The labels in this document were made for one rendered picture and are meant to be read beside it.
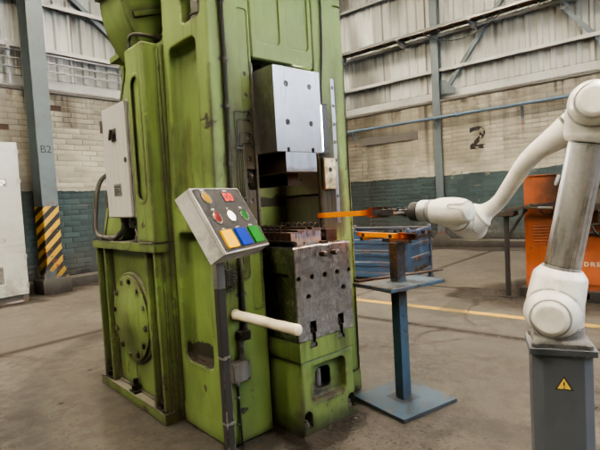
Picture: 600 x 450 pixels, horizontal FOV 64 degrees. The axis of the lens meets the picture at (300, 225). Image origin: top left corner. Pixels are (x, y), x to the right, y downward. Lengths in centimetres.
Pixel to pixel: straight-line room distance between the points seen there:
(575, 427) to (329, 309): 112
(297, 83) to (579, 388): 169
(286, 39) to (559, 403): 199
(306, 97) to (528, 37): 795
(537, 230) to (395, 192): 566
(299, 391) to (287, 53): 167
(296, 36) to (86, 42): 657
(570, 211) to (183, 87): 184
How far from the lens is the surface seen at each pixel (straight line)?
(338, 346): 250
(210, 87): 227
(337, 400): 258
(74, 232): 821
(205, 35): 234
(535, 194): 544
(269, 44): 254
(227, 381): 205
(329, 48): 282
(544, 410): 190
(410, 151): 1056
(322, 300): 236
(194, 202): 177
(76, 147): 831
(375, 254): 612
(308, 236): 235
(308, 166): 237
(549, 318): 157
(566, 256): 160
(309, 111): 242
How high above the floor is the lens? 114
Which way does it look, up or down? 3 degrees down
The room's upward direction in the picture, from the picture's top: 3 degrees counter-clockwise
